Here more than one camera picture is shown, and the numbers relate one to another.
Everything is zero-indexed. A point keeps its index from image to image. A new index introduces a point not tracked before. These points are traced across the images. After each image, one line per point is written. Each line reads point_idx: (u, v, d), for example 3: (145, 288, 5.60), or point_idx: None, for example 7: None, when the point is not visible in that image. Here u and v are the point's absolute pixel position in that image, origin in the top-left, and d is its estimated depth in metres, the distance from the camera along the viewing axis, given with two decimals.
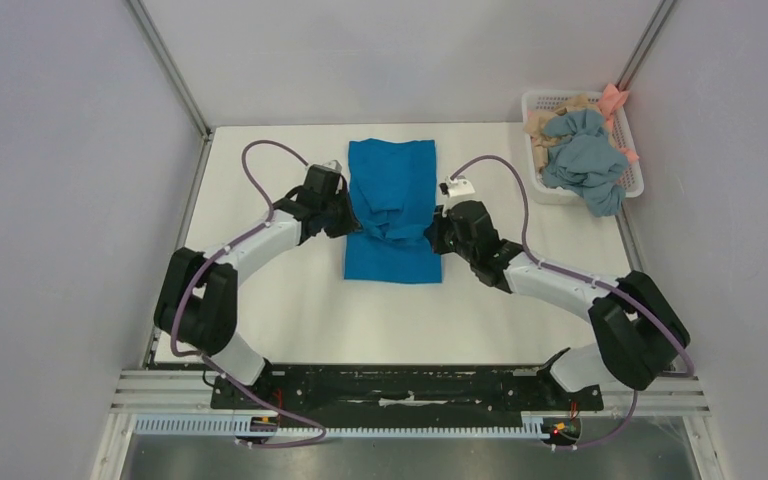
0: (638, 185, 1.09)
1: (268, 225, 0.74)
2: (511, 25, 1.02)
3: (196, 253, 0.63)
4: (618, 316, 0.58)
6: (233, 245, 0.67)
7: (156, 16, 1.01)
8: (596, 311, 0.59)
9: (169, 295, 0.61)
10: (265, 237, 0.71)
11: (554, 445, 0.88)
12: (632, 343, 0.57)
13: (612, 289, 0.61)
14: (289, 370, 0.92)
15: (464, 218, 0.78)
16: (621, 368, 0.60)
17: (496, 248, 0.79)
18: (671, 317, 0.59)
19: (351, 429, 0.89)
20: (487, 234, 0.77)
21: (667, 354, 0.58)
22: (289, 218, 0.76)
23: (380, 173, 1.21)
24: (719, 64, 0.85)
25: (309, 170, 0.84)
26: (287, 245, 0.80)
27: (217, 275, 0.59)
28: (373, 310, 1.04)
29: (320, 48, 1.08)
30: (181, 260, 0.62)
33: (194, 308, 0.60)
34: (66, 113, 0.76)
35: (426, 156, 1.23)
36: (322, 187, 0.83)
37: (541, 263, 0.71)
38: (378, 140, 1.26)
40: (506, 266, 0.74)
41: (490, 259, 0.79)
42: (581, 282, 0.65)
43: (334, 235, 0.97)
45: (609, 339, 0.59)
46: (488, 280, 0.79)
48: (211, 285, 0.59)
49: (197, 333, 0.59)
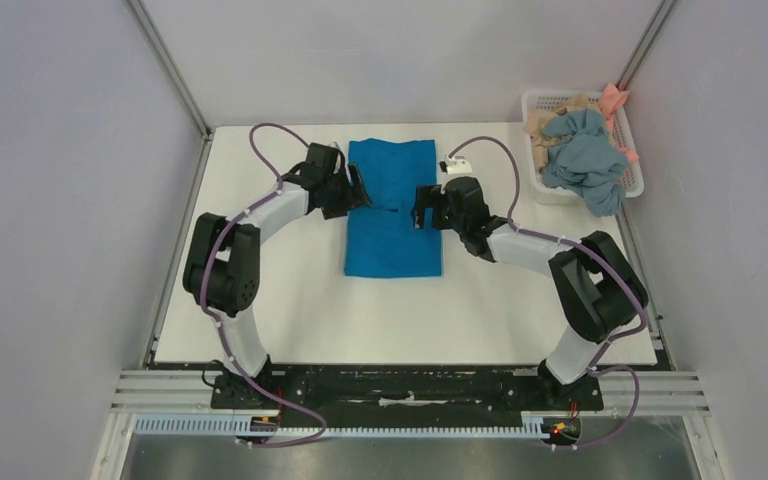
0: (638, 185, 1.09)
1: (279, 194, 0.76)
2: (511, 24, 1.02)
3: (219, 217, 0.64)
4: (572, 266, 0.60)
6: (251, 209, 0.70)
7: (156, 16, 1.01)
8: (554, 263, 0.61)
9: (197, 256, 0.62)
10: (278, 203, 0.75)
11: (554, 445, 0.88)
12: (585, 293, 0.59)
13: (574, 243, 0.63)
14: (289, 370, 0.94)
15: (455, 190, 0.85)
16: (577, 319, 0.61)
17: (485, 221, 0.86)
18: (628, 271, 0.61)
19: (351, 429, 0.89)
20: (477, 207, 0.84)
21: (622, 306, 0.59)
22: (298, 189, 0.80)
23: (380, 172, 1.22)
24: (720, 64, 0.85)
25: (311, 148, 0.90)
26: (296, 213, 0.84)
27: (241, 233, 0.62)
28: (372, 309, 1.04)
29: (320, 48, 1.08)
30: (206, 222, 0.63)
33: (222, 268, 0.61)
34: (65, 112, 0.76)
35: (426, 156, 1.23)
36: (323, 162, 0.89)
37: (518, 229, 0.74)
38: (378, 139, 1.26)
40: (489, 234, 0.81)
41: (477, 231, 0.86)
42: (548, 243, 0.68)
43: (330, 214, 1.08)
45: (566, 290, 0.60)
46: (474, 249, 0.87)
48: (237, 244, 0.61)
49: (227, 292, 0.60)
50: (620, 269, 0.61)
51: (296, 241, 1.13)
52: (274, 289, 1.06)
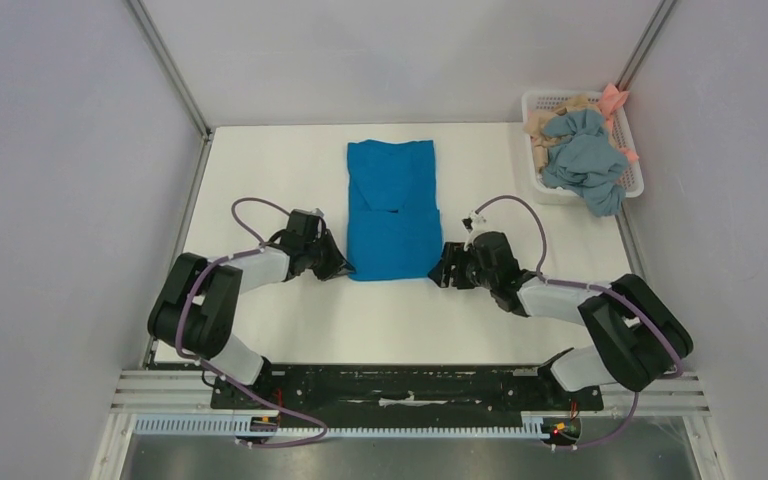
0: (638, 185, 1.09)
1: (263, 250, 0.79)
2: (510, 26, 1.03)
3: (199, 258, 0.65)
4: (605, 312, 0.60)
6: (236, 256, 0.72)
7: (156, 16, 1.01)
8: (585, 307, 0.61)
9: (170, 295, 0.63)
10: (259, 259, 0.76)
11: (554, 445, 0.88)
12: (622, 338, 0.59)
13: (605, 289, 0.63)
14: (289, 370, 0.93)
15: (485, 245, 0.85)
16: (613, 364, 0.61)
17: (515, 275, 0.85)
18: (668, 317, 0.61)
19: (351, 430, 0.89)
20: (507, 262, 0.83)
21: (660, 354, 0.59)
22: (280, 251, 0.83)
23: (380, 173, 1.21)
24: (720, 64, 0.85)
25: (291, 215, 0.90)
26: (274, 278, 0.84)
27: (221, 274, 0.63)
28: (374, 310, 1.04)
29: (320, 48, 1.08)
30: (186, 261, 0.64)
33: (197, 310, 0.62)
34: (65, 112, 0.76)
35: (425, 156, 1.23)
36: (304, 230, 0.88)
37: (547, 280, 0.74)
38: (377, 141, 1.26)
40: (519, 287, 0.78)
41: (508, 285, 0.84)
42: (578, 289, 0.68)
43: (322, 277, 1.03)
45: (603, 336, 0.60)
46: (506, 305, 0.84)
48: (217, 284, 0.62)
49: (200, 337, 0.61)
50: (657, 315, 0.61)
51: None
52: (274, 289, 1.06)
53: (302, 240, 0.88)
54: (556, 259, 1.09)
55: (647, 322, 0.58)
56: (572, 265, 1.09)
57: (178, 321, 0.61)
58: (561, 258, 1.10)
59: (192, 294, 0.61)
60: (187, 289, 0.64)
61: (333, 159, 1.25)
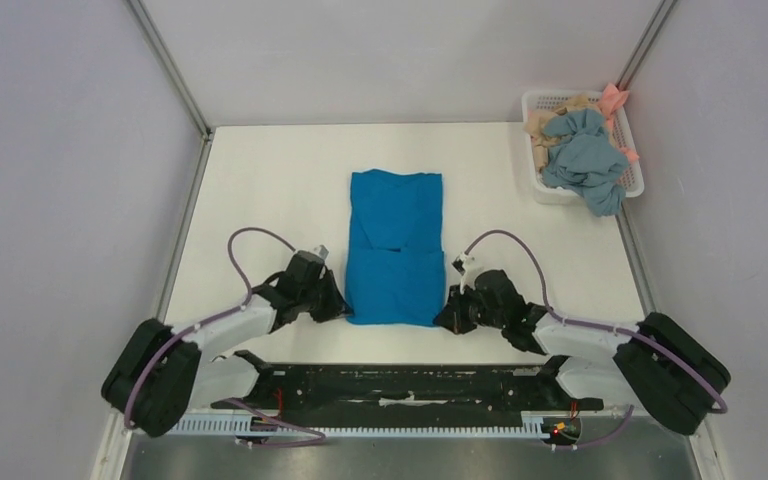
0: (638, 185, 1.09)
1: (243, 308, 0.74)
2: (510, 25, 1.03)
3: (161, 328, 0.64)
4: (642, 360, 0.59)
6: (203, 323, 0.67)
7: (156, 15, 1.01)
8: (622, 358, 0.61)
9: (125, 366, 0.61)
10: (237, 320, 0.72)
11: (554, 445, 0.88)
12: (664, 384, 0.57)
13: (633, 335, 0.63)
14: (289, 370, 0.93)
15: (489, 287, 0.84)
16: (663, 413, 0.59)
17: (523, 312, 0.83)
18: (701, 353, 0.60)
19: (351, 429, 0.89)
20: (514, 301, 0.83)
21: (702, 394, 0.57)
22: (265, 304, 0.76)
23: (382, 208, 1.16)
24: (720, 63, 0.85)
25: (294, 257, 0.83)
26: (257, 332, 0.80)
27: (179, 353, 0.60)
28: None
29: (320, 48, 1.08)
30: (146, 331, 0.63)
33: (149, 384, 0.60)
34: (63, 111, 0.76)
35: (432, 194, 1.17)
36: (304, 275, 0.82)
37: (565, 321, 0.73)
38: (382, 172, 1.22)
40: (535, 329, 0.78)
41: (519, 324, 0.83)
42: (603, 332, 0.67)
43: (319, 320, 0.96)
45: (640, 380, 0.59)
46: (523, 344, 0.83)
48: (171, 363, 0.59)
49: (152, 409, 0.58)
50: (690, 353, 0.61)
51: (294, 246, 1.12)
52: None
53: (300, 285, 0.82)
54: (558, 258, 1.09)
55: (680, 361, 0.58)
56: (573, 265, 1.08)
57: (128, 393, 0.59)
58: (562, 257, 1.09)
59: (150, 367, 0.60)
60: (145, 359, 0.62)
61: (333, 159, 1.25)
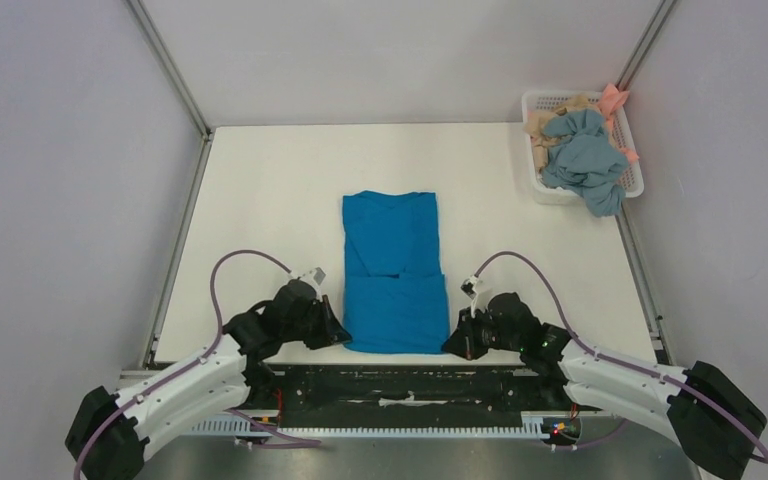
0: (638, 185, 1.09)
1: (203, 360, 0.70)
2: (510, 26, 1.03)
3: (108, 395, 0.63)
4: (695, 415, 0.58)
6: (148, 392, 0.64)
7: (157, 16, 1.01)
8: (674, 413, 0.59)
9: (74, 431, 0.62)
10: (198, 375, 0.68)
11: (554, 445, 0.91)
12: (713, 438, 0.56)
13: (682, 386, 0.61)
14: (289, 370, 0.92)
15: (505, 312, 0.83)
16: (707, 459, 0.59)
17: (539, 335, 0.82)
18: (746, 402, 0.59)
19: (350, 429, 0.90)
20: (530, 322, 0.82)
21: (747, 445, 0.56)
22: (230, 351, 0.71)
23: (378, 233, 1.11)
24: (720, 63, 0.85)
25: (281, 288, 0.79)
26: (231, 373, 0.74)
27: (114, 436, 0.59)
28: None
29: (320, 48, 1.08)
30: (93, 400, 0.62)
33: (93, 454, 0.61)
34: (64, 111, 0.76)
35: (427, 213, 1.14)
36: (288, 310, 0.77)
37: (597, 354, 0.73)
38: (375, 194, 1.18)
40: (560, 359, 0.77)
41: (537, 349, 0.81)
42: (649, 377, 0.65)
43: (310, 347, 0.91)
45: (687, 434, 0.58)
46: (543, 369, 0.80)
48: (106, 445, 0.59)
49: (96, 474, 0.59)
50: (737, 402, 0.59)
51: (294, 246, 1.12)
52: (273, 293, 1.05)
53: (284, 319, 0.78)
54: (557, 259, 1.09)
55: (726, 414, 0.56)
56: (574, 265, 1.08)
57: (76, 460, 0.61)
58: (562, 258, 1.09)
59: (95, 436, 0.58)
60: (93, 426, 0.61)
61: (333, 159, 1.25)
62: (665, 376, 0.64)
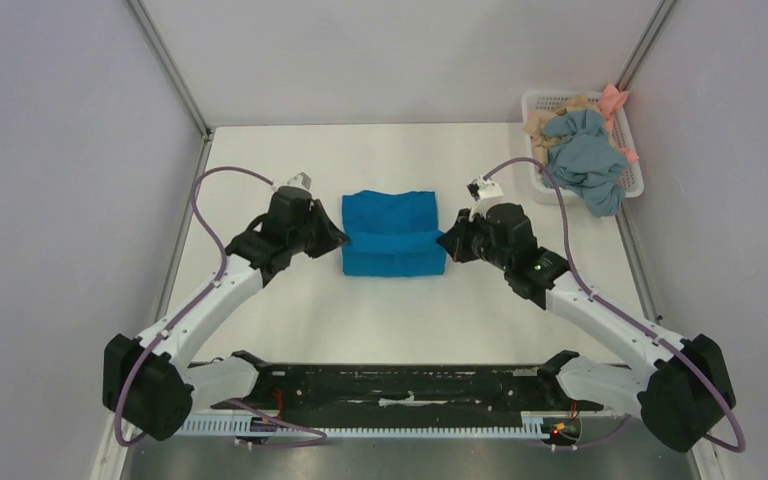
0: (638, 185, 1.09)
1: (217, 283, 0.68)
2: (509, 26, 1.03)
3: (131, 341, 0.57)
4: (679, 387, 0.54)
6: (171, 326, 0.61)
7: (156, 16, 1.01)
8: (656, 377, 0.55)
9: (110, 386, 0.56)
10: (216, 298, 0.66)
11: (554, 445, 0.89)
12: (682, 410, 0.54)
13: (674, 353, 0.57)
14: (289, 371, 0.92)
15: (503, 222, 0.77)
16: (662, 428, 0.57)
17: (533, 257, 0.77)
18: (728, 387, 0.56)
19: (351, 429, 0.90)
20: (526, 240, 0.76)
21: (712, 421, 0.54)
22: (243, 270, 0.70)
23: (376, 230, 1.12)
24: (719, 64, 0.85)
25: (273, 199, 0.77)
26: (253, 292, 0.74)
27: (153, 369, 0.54)
28: (375, 314, 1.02)
29: (320, 48, 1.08)
30: (116, 349, 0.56)
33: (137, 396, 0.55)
34: (64, 112, 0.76)
35: (427, 212, 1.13)
36: (289, 218, 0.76)
37: (593, 295, 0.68)
38: (375, 193, 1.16)
40: (549, 283, 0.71)
41: (526, 269, 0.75)
42: (643, 335, 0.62)
43: (313, 255, 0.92)
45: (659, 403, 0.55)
46: (525, 291, 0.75)
48: (147, 381, 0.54)
49: (146, 419, 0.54)
50: (721, 384, 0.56)
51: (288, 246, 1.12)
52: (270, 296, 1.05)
53: (286, 227, 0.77)
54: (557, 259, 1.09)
55: (709, 386, 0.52)
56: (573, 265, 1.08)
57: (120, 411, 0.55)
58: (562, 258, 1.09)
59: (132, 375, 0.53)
60: (126, 372, 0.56)
61: (333, 158, 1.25)
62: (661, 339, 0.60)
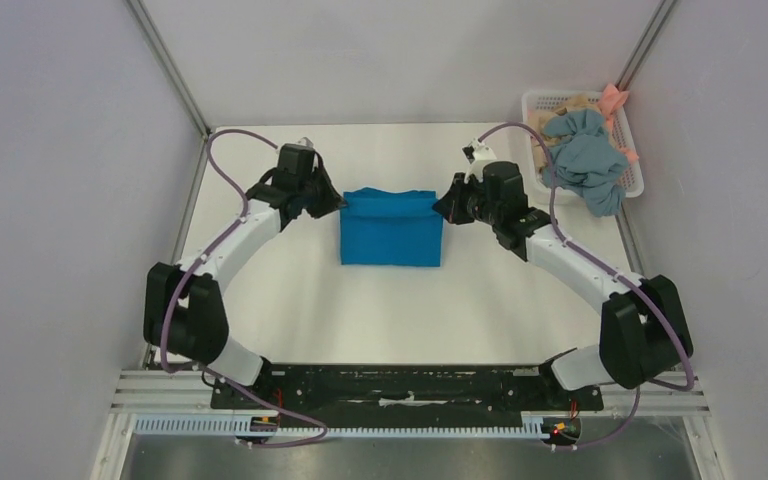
0: (638, 185, 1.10)
1: (244, 219, 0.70)
2: (509, 26, 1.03)
3: (172, 267, 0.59)
4: (630, 315, 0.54)
6: (209, 251, 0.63)
7: (156, 17, 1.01)
8: (609, 306, 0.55)
9: (154, 311, 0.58)
10: (246, 232, 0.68)
11: (554, 445, 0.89)
12: (633, 341, 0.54)
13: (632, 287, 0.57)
14: (289, 371, 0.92)
15: (496, 176, 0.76)
16: (614, 361, 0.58)
17: (521, 214, 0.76)
18: (683, 329, 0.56)
19: (351, 429, 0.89)
20: (516, 197, 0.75)
21: (661, 358, 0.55)
22: (266, 207, 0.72)
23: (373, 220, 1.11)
24: (719, 64, 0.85)
25: (281, 150, 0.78)
26: (270, 234, 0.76)
27: (198, 287, 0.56)
28: (375, 315, 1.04)
29: (320, 48, 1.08)
30: (157, 275, 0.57)
33: (183, 319, 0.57)
34: (65, 112, 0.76)
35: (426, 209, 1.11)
36: (298, 167, 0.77)
37: (567, 241, 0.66)
38: (372, 189, 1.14)
40: (530, 233, 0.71)
41: (513, 223, 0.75)
42: (603, 274, 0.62)
43: (315, 215, 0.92)
45: (611, 332, 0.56)
46: (507, 243, 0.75)
48: (192, 301, 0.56)
49: (189, 345, 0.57)
50: (675, 323, 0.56)
51: (288, 249, 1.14)
52: (272, 299, 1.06)
53: (296, 178, 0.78)
54: None
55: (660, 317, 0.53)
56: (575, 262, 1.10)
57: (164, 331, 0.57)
58: None
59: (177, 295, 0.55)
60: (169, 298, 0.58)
61: (333, 158, 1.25)
62: (620, 275, 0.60)
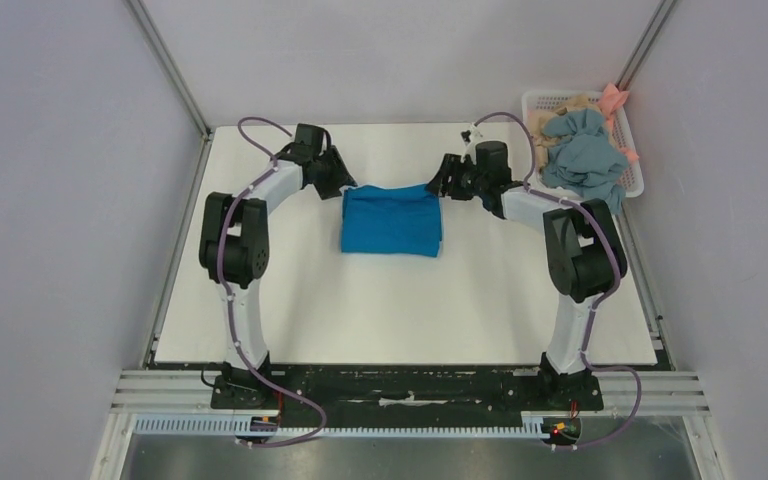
0: (638, 185, 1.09)
1: (277, 170, 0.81)
2: (509, 26, 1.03)
3: (224, 197, 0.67)
4: (563, 221, 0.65)
6: (255, 185, 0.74)
7: (156, 16, 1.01)
8: (547, 216, 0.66)
9: (210, 233, 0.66)
10: (276, 180, 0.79)
11: (554, 445, 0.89)
12: (566, 245, 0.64)
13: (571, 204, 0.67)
14: (289, 370, 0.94)
15: (482, 148, 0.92)
16: (559, 271, 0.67)
17: (504, 181, 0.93)
18: (616, 241, 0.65)
19: (350, 430, 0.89)
20: (501, 167, 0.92)
21: (596, 267, 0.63)
22: (291, 165, 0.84)
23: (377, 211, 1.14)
24: (720, 64, 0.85)
25: (298, 128, 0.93)
26: (292, 190, 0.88)
27: (249, 206, 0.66)
28: (375, 315, 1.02)
29: (320, 47, 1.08)
30: (214, 201, 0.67)
33: (234, 242, 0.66)
34: (64, 112, 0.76)
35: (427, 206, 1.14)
36: (311, 138, 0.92)
37: (528, 189, 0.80)
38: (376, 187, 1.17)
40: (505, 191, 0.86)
41: (496, 187, 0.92)
42: (550, 203, 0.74)
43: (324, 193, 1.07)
45: (552, 241, 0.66)
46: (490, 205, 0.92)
48: (246, 218, 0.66)
49: (242, 261, 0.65)
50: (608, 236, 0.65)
51: (287, 247, 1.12)
52: (273, 299, 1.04)
53: (310, 147, 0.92)
54: None
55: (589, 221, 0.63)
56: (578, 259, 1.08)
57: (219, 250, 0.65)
58: None
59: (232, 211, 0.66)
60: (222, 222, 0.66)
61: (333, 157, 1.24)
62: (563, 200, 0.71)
